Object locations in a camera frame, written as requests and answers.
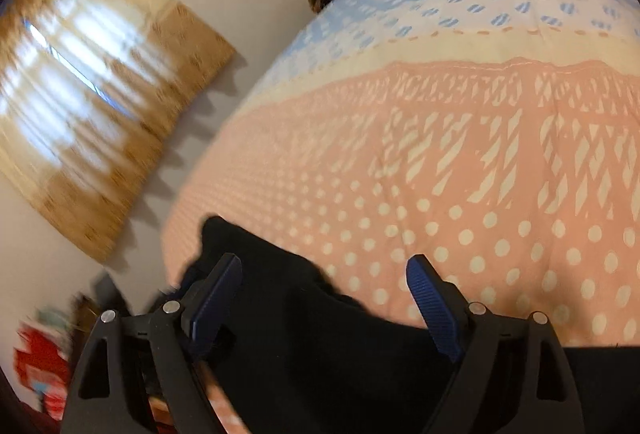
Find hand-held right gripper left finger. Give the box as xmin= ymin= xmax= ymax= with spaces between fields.
xmin=60 ymin=253 xmax=246 ymax=434

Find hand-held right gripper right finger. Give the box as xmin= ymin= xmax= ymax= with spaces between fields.
xmin=406 ymin=254 xmax=586 ymax=434

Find black pants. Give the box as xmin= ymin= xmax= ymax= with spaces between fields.
xmin=145 ymin=215 xmax=640 ymax=434

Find polka dot bedspread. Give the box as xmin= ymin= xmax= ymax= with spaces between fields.
xmin=162 ymin=0 xmax=640 ymax=434

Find red patterned object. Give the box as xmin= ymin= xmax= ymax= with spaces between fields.
xmin=12 ymin=306 xmax=76 ymax=420

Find beige patterned curtain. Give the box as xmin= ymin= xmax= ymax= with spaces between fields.
xmin=0 ymin=0 xmax=236 ymax=265

